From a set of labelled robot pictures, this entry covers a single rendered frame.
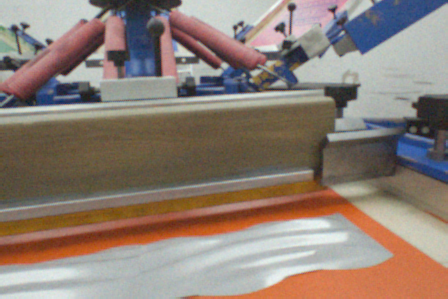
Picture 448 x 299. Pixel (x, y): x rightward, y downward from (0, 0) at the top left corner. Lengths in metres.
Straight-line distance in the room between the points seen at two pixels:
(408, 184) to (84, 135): 0.30
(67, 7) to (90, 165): 4.31
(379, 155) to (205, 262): 0.20
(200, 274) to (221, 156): 0.10
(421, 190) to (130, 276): 0.26
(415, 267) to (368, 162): 0.11
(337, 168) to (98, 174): 0.22
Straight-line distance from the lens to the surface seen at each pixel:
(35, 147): 0.28
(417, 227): 0.32
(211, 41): 0.92
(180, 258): 0.24
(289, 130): 0.29
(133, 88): 0.54
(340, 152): 0.31
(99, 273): 0.25
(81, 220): 0.31
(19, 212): 0.29
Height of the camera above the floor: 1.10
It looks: 12 degrees down
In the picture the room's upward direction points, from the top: 2 degrees counter-clockwise
